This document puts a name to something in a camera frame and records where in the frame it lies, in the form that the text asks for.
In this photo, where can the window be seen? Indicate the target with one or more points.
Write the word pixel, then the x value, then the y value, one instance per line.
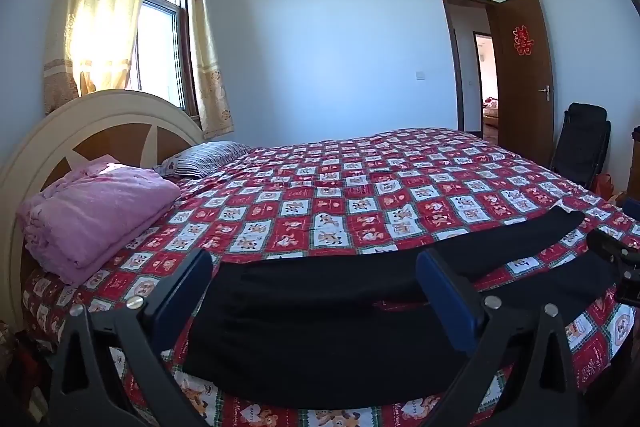
pixel 160 42

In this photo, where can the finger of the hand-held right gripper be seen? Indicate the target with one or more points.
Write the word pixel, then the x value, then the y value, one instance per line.
pixel 615 249
pixel 631 293

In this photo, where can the red patchwork printed bedspread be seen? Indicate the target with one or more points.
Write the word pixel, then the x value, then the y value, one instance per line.
pixel 350 197

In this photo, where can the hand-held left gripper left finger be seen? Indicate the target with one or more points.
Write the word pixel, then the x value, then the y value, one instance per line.
pixel 182 292

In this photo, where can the red paper door decoration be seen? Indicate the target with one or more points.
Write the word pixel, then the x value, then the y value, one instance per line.
pixel 522 39

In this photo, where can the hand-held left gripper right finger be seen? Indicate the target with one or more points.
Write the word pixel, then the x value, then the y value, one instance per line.
pixel 445 292

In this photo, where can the wide yellow patterned curtain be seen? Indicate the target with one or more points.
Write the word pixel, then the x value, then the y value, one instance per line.
pixel 100 7

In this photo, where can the brown wooden door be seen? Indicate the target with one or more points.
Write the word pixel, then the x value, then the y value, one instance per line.
pixel 520 107

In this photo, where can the cream and brown headboard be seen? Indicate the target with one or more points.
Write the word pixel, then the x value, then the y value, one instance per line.
pixel 50 127

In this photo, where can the black pants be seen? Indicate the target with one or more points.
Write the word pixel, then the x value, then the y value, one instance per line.
pixel 300 307

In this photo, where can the striped pillow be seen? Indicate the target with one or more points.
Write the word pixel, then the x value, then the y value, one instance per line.
pixel 205 157

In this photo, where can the folded pink blanket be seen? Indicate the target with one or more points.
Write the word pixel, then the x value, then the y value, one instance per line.
pixel 100 212

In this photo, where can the narrow yellow patterned curtain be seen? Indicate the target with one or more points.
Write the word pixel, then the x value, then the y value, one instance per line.
pixel 207 72

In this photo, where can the black folding chair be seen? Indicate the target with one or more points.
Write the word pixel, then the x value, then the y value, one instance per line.
pixel 580 142

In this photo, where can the dark wooden door frame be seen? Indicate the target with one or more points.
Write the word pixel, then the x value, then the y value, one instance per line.
pixel 456 57

